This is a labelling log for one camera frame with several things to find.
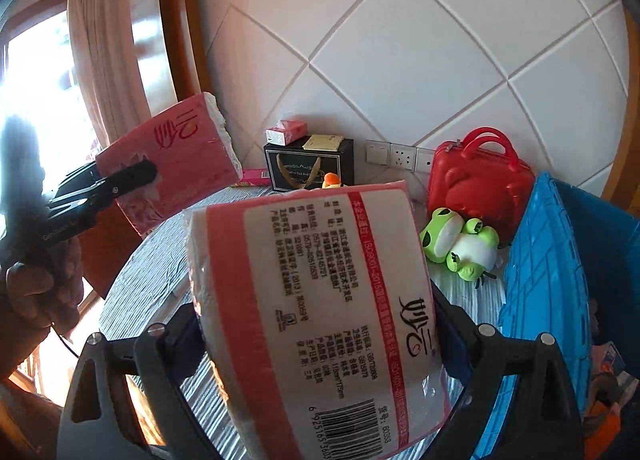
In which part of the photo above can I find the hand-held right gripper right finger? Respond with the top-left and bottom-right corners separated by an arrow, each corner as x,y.
430,285 -> 586,460

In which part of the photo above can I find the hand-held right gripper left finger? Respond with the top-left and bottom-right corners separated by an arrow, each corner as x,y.
57,303 -> 211,460

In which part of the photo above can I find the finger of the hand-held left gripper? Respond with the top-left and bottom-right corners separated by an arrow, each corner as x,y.
55,163 -> 103,193
47,160 -> 159,213

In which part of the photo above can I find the pink tissue pack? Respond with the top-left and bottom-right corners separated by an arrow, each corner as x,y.
95,93 -> 246,241

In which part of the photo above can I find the blue plastic crate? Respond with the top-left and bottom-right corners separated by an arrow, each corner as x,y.
472,173 -> 640,460

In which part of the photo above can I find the red striped tissue pack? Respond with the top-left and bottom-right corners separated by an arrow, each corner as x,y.
182,180 -> 451,460

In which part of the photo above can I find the person's left hand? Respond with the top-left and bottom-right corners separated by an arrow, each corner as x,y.
0,240 -> 86,383

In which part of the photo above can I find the green frog plush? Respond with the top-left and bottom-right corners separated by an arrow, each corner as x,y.
419,207 -> 501,284

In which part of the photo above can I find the beige curtain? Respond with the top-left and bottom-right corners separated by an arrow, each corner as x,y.
67,0 -> 166,153

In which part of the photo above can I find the flat pink packet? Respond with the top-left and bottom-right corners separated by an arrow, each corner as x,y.
235,167 -> 271,187

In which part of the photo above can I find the orange plush toy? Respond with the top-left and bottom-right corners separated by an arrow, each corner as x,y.
582,370 -> 626,447

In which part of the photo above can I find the small red suitcase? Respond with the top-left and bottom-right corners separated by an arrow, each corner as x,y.
427,127 -> 536,247

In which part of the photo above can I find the red white tissue packet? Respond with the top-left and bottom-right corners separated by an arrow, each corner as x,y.
266,119 -> 309,146

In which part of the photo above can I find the black box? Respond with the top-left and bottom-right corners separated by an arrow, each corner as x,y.
263,135 -> 355,193

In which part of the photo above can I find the small yellow box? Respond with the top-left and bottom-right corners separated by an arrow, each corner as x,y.
302,134 -> 343,151

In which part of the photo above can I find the wooden window frame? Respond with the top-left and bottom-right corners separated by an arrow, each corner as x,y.
127,0 -> 213,108

